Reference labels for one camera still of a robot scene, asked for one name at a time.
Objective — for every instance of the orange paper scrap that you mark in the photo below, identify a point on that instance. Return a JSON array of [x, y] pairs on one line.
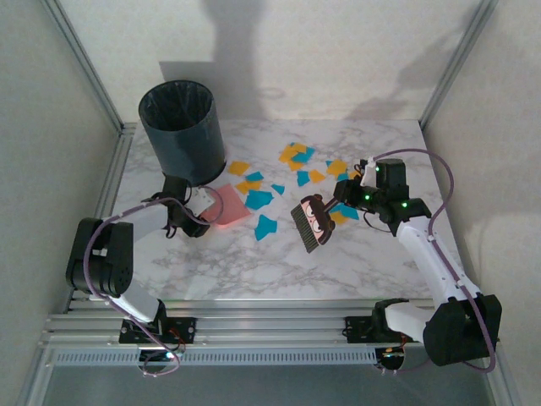
[[257, 184], [337, 168], [243, 188], [354, 174], [286, 155], [296, 166], [238, 168], [339, 218], [299, 147], [317, 175]]

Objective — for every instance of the pink dustpan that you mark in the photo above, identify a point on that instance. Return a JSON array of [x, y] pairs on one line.
[[230, 207]]

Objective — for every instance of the cartoon face hand brush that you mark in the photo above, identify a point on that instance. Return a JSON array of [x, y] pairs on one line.
[[315, 222]]

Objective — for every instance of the large blue paper scrap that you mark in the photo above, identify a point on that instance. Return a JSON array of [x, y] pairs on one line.
[[258, 199]]

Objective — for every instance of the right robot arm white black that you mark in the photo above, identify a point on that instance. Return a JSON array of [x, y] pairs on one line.
[[427, 254]]

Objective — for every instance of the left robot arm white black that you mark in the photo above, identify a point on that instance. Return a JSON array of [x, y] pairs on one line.
[[143, 216]]

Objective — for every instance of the dark round waste bin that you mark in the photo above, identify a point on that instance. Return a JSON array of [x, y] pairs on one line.
[[186, 144]]

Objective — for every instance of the black bin liner bag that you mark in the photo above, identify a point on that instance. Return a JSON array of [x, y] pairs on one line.
[[175, 103]]

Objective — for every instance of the wide aluminium base extrusion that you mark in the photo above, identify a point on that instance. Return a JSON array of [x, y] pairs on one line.
[[270, 325]]

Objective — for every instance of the shiny round base disc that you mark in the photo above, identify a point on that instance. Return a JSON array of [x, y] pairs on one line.
[[391, 359]]

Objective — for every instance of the aluminium table edge rail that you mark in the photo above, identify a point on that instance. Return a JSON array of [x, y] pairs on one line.
[[110, 177]]

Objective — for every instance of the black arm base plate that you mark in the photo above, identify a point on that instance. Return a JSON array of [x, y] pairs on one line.
[[188, 330], [357, 330]]

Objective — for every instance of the aluminium frame post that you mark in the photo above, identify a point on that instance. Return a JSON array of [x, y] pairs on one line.
[[85, 63], [457, 63]]

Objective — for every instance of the aluminium frame leg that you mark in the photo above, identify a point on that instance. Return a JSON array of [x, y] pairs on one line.
[[505, 385], [36, 376]]

